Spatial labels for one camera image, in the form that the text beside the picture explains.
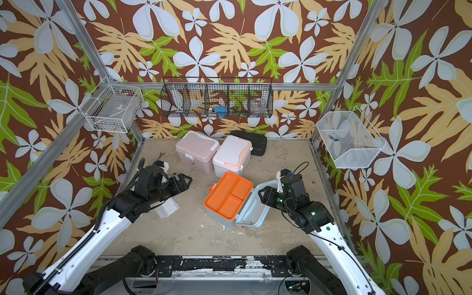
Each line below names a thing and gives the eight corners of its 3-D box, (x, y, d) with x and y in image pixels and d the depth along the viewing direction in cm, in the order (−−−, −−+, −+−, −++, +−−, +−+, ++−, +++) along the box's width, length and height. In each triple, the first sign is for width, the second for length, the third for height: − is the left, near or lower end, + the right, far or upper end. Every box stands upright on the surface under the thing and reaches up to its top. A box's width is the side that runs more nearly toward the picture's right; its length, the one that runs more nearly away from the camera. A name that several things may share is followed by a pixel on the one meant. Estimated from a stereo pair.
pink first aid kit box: (177, 166, 108) (170, 150, 96) (192, 145, 119) (187, 128, 107) (211, 177, 103) (208, 161, 92) (223, 154, 114) (222, 137, 103)
